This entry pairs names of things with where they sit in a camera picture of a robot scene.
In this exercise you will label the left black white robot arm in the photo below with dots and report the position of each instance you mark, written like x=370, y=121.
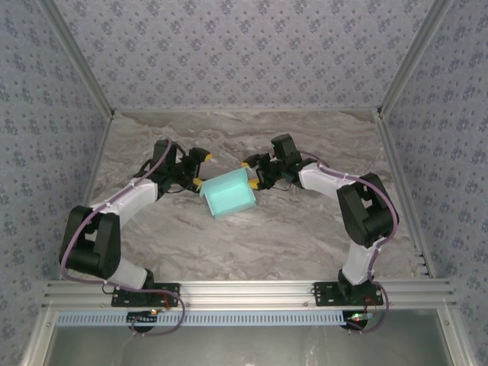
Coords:
x=87, y=251

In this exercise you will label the small black electronics board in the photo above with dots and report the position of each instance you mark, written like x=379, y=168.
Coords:
x=142, y=318
x=356, y=317

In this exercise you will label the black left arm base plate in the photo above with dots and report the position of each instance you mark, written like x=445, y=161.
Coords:
x=122, y=299

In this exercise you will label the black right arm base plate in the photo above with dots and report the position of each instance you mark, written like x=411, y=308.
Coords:
x=326, y=295

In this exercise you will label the light blue paper box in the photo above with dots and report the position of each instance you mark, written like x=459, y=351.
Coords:
x=228, y=194

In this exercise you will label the aluminium mounting beam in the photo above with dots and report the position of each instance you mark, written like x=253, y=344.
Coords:
x=244, y=293

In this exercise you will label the aluminium lower frame bar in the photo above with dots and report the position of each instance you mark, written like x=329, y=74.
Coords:
x=456, y=339
x=38, y=339

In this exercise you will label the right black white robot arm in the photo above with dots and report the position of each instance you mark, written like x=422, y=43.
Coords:
x=366, y=217

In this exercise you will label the aluminium table side rail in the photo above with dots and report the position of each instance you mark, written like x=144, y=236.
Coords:
x=396, y=160
x=98, y=160

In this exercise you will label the grey metal sheet panel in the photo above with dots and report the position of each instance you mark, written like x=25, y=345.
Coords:
x=244, y=347

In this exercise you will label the aluminium frame post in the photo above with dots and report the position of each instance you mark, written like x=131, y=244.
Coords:
x=81, y=57
x=411, y=57

